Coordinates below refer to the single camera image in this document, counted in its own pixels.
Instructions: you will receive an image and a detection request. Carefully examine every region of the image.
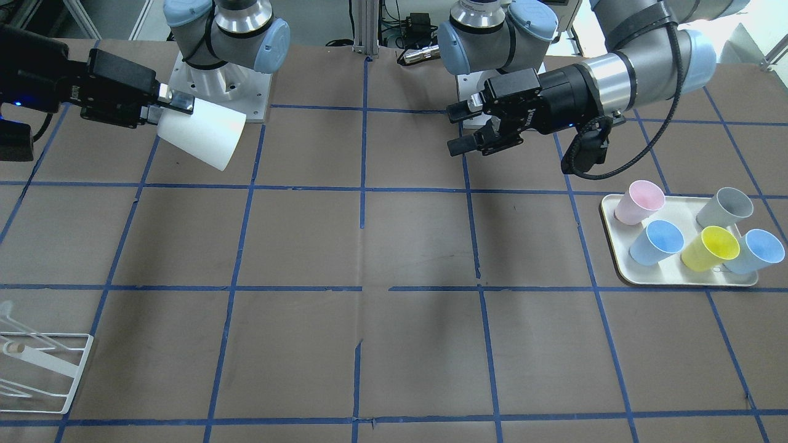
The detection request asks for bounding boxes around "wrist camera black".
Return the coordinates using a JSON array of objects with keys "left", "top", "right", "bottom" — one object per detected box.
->
[
  {"left": 561, "top": 116, "right": 613, "bottom": 178},
  {"left": 1, "top": 118, "right": 34, "bottom": 162}
]

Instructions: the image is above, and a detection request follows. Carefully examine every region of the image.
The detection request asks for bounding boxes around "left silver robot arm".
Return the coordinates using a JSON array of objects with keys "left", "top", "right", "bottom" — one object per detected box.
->
[{"left": 437, "top": 1, "right": 747, "bottom": 155}]

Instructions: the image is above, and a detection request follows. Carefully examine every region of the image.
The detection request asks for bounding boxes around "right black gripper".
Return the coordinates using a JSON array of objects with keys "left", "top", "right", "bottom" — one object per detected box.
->
[{"left": 1, "top": 25, "right": 195, "bottom": 129}]

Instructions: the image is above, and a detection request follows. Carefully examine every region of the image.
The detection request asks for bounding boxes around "pink plastic cup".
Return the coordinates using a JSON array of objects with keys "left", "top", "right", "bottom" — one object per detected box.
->
[{"left": 614, "top": 180, "right": 666, "bottom": 225}]

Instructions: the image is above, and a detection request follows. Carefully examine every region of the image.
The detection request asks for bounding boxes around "aluminium frame post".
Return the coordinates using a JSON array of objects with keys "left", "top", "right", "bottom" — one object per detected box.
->
[{"left": 351, "top": 0, "right": 382, "bottom": 59}]

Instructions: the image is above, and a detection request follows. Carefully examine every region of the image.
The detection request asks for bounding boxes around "silver metal cylinder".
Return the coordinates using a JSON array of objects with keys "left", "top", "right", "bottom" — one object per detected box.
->
[{"left": 396, "top": 44, "right": 441, "bottom": 66}]

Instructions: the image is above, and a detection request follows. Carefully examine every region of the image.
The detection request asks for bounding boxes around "blue cup on tray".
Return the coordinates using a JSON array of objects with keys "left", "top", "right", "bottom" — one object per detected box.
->
[{"left": 629, "top": 220, "right": 685, "bottom": 266}]

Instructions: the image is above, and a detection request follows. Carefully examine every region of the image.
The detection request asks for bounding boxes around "light blue cup tray edge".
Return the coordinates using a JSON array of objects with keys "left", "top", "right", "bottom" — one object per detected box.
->
[{"left": 723, "top": 229, "right": 786, "bottom": 274}]

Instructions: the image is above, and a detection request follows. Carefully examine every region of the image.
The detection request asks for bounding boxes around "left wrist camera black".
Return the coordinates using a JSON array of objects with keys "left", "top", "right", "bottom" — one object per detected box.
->
[{"left": 561, "top": 116, "right": 613, "bottom": 178}]

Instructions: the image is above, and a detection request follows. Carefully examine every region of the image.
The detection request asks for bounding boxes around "white wire cup rack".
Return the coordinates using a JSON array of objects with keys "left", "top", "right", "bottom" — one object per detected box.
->
[{"left": 1, "top": 301, "right": 95, "bottom": 415}]

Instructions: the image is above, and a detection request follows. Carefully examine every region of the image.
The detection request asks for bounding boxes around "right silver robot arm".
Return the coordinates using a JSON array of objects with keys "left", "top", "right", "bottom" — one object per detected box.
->
[{"left": 2, "top": 1, "right": 291, "bottom": 129}]

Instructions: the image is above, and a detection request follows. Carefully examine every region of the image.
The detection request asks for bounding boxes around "yellow plastic cup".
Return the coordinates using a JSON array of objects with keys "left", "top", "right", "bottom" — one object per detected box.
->
[{"left": 680, "top": 225, "right": 741, "bottom": 273}]

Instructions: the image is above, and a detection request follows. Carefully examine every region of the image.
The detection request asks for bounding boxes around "cream plastic tray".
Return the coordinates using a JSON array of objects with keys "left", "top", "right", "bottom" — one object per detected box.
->
[{"left": 600, "top": 194, "right": 759, "bottom": 287}]

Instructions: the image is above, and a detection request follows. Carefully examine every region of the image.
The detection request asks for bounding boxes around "grey plastic cup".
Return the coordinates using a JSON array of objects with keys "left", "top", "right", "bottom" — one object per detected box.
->
[{"left": 696, "top": 187, "right": 754, "bottom": 228}]

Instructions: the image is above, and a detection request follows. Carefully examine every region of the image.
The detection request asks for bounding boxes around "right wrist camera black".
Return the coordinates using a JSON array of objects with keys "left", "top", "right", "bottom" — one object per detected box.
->
[{"left": 1, "top": 118, "right": 34, "bottom": 162}]

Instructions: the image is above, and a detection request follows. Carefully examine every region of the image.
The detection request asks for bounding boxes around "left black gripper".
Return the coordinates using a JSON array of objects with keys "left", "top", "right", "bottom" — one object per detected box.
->
[{"left": 446, "top": 64, "right": 603, "bottom": 156}]

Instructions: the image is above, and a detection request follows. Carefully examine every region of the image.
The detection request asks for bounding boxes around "white plastic cup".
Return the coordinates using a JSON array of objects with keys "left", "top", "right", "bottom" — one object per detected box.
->
[{"left": 157, "top": 98, "right": 247, "bottom": 171}]

